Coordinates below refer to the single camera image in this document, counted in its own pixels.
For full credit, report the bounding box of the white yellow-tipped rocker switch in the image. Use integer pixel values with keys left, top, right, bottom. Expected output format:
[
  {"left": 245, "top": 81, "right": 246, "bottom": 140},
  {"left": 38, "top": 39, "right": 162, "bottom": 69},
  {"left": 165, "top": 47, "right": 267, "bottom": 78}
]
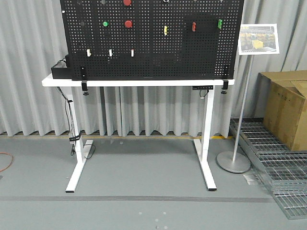
[{"left": 86, "top": 49, "right": 91, "bottom": 57}]

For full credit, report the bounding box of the upper red push button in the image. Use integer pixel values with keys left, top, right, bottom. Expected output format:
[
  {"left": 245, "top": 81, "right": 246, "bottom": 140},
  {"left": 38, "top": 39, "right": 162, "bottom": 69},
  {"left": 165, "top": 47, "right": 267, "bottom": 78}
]
[{"left": 123, "top": 0, "right": 131, "bottom": 6}]

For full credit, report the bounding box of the white standing desk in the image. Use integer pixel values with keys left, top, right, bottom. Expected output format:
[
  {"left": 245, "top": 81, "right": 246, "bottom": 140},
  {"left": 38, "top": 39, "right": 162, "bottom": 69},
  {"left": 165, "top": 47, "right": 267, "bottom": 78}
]
[{"left": 42, "top": 74, "right": 235, "bottom": 193}]

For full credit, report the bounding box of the yellow toggle switch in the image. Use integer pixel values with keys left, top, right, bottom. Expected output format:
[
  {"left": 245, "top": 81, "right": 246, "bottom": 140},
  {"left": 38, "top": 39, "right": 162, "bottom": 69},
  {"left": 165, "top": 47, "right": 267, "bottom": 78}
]
[{"left": 164, "top": 25, "right": 168, "bottom": 35}]

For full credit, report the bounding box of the printed photo sign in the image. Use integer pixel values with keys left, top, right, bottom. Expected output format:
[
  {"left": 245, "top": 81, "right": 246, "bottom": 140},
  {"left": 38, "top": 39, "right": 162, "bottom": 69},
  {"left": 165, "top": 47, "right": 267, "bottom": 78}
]
[{"left": 238, "top": 23, "right": 280, "bottom": 56}]

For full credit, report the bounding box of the left black clamp bracket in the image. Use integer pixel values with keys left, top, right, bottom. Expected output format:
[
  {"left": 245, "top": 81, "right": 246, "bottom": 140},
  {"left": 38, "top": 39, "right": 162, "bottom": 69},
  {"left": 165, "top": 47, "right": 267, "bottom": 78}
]
[{"left": 80, "top": 66, "right": 89, "bottom": 96}]

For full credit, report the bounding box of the green toggle switch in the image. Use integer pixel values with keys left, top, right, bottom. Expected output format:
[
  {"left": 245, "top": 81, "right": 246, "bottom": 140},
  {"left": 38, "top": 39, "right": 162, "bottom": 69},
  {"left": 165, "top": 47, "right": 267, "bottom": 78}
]
[{"left": 217, "top": 19, "right": 223, "bottom": 29}]

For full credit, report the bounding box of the black electronics box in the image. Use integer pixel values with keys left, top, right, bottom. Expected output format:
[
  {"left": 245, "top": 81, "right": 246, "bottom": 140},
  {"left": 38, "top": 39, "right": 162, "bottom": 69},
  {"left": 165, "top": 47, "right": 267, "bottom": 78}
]
[{"left": 51, "top": 54, "right": 72, "bottom": 79}]

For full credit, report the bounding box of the grey curtain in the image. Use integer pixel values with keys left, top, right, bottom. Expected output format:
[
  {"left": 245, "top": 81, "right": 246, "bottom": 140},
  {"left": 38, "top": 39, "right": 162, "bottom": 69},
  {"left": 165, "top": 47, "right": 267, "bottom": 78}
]
[{"left": 0, "top": 0, "right": 307, "bottom": 136}]

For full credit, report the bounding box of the right black clamp bracket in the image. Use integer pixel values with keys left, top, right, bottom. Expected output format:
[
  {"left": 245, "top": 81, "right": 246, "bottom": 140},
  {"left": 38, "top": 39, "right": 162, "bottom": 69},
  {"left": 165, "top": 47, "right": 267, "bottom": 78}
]
[{"left": 221, "top": 65, "right": 229, "bottom": 94}]

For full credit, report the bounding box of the desk height control panel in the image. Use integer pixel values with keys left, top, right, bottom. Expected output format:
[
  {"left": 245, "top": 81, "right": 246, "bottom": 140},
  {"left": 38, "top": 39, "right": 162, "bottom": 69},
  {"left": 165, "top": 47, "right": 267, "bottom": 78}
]
[{"left": 192, "top": 85, "right": 213, "bottom": 90}]

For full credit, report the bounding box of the metal floor grating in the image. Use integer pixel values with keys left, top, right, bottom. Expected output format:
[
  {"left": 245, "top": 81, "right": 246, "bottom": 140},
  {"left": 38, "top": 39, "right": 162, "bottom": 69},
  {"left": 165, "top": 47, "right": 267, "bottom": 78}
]
[{"left": 230, "top": 118, "right": 307, "bottom": 219}]

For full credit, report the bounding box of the brown cardboard box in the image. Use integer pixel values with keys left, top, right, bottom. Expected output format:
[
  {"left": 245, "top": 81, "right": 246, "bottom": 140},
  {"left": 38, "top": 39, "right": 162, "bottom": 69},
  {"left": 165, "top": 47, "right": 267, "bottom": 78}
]
[{"left": 260, "top": 70, "right": 307, "bottom": 151}]

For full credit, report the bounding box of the red toggle switch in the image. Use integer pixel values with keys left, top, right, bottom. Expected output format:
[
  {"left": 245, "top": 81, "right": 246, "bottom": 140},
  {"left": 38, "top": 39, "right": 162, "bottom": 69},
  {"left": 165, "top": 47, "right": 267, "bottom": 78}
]
[{"left": 192, "top": 22, "right": 196, "bottom": 32}]

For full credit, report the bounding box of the lower red push button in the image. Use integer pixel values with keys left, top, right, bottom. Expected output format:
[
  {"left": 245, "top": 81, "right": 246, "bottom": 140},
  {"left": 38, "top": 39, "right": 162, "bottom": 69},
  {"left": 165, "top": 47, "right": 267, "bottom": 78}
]
[{"left": 124, "top": 20, "right": 133, "bottom": 28}]

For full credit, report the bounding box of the orange cable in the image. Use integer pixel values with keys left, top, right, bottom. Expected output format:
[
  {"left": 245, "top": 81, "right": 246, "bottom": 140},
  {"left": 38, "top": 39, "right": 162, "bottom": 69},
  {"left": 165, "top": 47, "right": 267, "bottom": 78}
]
[{"left": 0, "top": 152, "right": 14, "bottom": 173}]

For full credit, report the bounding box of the red push button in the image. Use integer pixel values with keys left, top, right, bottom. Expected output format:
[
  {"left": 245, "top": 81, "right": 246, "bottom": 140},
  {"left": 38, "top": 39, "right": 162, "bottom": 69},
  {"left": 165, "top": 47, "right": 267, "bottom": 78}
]
[
  {"left": 123, "top": 0, "right": 131, "bottom": 6},
  {"left": 124, "top": 20, "right": 133, "bottom": 28}
]

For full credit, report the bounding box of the black perforated pegboard panel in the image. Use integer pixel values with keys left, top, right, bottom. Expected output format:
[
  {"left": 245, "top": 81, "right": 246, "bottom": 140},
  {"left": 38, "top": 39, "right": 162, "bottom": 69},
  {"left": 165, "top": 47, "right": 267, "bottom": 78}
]
[{"left": 60, "top": 0, "right": 244, "bottom": 81}]

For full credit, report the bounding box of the black desk power cable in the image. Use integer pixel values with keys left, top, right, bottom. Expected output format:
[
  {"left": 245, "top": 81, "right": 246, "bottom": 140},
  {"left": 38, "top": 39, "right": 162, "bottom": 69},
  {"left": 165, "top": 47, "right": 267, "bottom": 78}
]
[{"left": 56, "top": 86, "right": 96, "bottom": 160}]

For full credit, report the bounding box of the black clamp bracket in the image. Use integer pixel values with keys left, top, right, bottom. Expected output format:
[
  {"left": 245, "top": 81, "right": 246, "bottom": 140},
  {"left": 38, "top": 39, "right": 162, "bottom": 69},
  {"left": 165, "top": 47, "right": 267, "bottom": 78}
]
[
  {"left": 221, "top": 65, "right": 229, "bottom": 94},
  {"left": 80, "top": 66, "right": 89, "bottom": 96}
]

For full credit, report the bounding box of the metal sign stand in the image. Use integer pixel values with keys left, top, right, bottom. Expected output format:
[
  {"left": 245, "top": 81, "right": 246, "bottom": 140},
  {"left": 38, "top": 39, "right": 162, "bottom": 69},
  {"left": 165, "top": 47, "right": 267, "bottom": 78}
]
[{"left": 216, "top": 55, "right": 254, "bottom": 174}]

